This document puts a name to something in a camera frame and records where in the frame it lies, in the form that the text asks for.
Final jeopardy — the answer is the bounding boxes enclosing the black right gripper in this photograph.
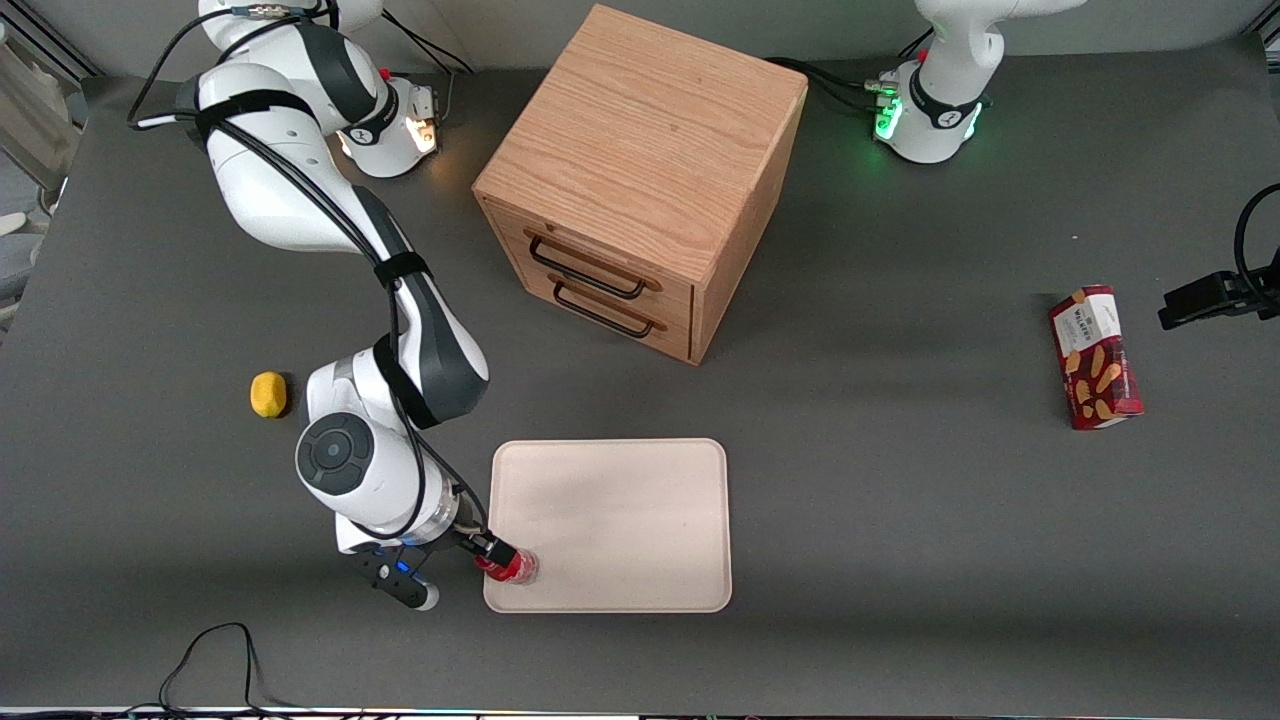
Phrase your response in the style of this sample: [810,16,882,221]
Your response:
[446,519,521,568]

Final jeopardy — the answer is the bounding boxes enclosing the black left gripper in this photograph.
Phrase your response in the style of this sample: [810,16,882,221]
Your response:
[1159,271,1280,331]

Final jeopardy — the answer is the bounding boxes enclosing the red coke bottle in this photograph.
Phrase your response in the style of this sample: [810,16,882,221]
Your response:
[474,548,542,587]

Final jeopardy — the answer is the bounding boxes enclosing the beige rectangular tray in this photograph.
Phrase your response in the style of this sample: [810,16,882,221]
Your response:
[483,438,734,614]

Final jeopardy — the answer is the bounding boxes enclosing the red tartan shortbread box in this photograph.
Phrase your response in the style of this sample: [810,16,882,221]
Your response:
[1048,285,1145,432]

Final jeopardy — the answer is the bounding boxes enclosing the yellow lemon-shaped object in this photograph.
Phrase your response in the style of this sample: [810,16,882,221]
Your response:
[249,371,291,421]

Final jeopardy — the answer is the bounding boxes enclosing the oak drawer front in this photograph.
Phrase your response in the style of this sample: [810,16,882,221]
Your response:
[485,203,697,331]
[496,254,695,365]

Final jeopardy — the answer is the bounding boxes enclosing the oak wooden drawer cabinet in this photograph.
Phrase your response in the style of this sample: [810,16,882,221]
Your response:
[472,3,809,367]

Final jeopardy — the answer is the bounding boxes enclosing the black left gripper cable loop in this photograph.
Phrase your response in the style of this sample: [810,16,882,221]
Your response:
[1232,182,1280,293]

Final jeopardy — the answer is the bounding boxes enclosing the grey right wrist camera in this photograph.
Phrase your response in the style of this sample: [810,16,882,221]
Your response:
[349,545,442,614]

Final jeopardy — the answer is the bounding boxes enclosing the black metal drawer handle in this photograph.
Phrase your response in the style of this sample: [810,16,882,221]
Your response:
[551,279,657,340]
[527,235,648,301]

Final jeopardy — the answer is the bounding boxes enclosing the black looped table cable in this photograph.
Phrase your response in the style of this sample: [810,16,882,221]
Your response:
[124,621,303,718]

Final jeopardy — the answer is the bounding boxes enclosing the black velcro strap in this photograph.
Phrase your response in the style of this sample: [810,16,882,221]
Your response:
[374,253,433,289]

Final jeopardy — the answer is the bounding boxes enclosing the black cable along right arm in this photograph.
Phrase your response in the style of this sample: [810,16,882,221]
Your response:
[126,3,493,546]

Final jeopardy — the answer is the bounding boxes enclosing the black left arm base cables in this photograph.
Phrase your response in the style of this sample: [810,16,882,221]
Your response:
[764,56,898,114]

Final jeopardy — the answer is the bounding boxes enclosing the black arm base cables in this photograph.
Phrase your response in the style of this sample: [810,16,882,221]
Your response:
[764,56,898,114]
[383,12,478,123]

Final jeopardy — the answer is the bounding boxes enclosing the black right arm base cables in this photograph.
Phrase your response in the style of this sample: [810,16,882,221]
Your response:
[383,12,478,123]

